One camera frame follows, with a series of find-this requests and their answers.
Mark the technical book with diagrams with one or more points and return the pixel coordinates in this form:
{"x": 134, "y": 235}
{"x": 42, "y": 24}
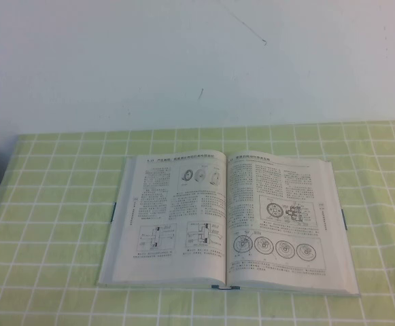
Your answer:
{"x": 197, "y": 217}

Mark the green white checkered tablecloth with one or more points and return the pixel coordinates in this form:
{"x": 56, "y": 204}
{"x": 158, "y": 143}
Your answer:
{"x": 47, "y": 237}

